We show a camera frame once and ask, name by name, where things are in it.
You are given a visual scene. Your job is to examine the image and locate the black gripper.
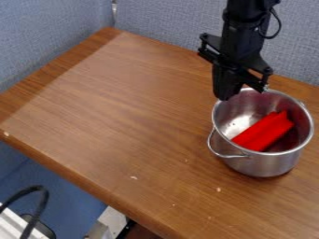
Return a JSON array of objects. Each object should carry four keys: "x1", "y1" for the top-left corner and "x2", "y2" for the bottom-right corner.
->
[{"x1": 197, "y1": 15, "x2": 272, "y2": 101}]

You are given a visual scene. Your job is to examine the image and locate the red rectangular block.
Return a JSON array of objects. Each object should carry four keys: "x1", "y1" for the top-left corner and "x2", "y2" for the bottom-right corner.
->
[{"x1": 232, "y1": 111, "x2": 293, "y2": 151}]

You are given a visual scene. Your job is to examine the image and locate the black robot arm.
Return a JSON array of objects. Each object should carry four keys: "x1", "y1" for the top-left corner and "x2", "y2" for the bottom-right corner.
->
[{"x1": 197, "y1": 0, "x2": 281, "y2": 101}]

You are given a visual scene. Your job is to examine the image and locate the stainless steel pot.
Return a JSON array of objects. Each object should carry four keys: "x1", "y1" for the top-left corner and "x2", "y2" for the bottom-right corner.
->
[{"x1": 207, "y1": 88, "x2": 313, "y2": 177}]

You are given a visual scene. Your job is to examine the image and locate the white ridged object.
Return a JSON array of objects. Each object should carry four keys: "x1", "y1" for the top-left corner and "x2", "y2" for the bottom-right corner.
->
[{"x1": 0, "y1": 203, "x2": 56, "y2": 239}]

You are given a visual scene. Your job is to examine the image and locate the white table bracket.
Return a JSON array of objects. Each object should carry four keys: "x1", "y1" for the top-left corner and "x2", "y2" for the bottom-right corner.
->
[{"x1": 84, "y1": 206, "x2": 126, "y2": 239}]

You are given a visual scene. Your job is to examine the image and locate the black cable loop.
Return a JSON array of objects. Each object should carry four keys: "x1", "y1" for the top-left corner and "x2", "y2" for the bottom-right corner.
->
[{"x1": 0, "y1": 184, "x2": 50, "y2": 239}]

